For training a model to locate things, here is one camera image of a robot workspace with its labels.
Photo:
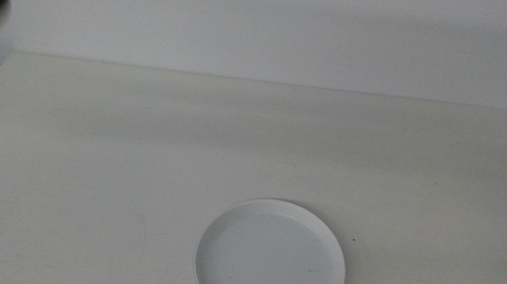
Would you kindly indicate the white shallow bowl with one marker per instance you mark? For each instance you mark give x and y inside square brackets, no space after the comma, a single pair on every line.
[269,262]

